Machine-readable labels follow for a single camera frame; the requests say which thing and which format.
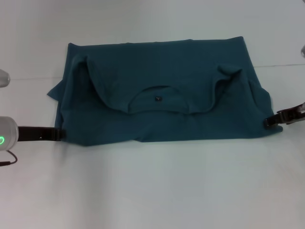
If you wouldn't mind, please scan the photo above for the teal FREE print t-shirt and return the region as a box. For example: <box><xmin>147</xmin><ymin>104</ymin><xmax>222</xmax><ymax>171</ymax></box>
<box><xmin>46</xmin><ymin>35</ymin><xmax>284</xmax><ymax>146</ymax></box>

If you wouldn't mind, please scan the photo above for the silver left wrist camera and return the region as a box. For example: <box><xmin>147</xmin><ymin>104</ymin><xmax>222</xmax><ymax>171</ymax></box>
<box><xmin>0</xmin><ymin>69</ymin><xmax>11</xmax><ymax>89</ymax></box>

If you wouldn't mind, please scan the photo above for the left arm connector cable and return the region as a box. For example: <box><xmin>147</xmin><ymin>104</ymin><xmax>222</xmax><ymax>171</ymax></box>
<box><xmin>0</xmin><ymin>150</ymin><xmax>19</xmax><ymax>167</ymax></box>

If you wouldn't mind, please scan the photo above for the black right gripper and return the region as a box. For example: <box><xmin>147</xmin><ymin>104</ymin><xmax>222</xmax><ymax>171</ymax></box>
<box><xmin>263</xmin><ymin>102</ymin><xmax>305</xmax><ymax>129</ymax></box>

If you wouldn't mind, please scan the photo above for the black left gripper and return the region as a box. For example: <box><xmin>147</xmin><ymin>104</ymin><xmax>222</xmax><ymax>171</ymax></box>
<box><xmin>17</xmin><ymin>125</ymin><xmax>67</xmax><ymax>142</ymax></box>

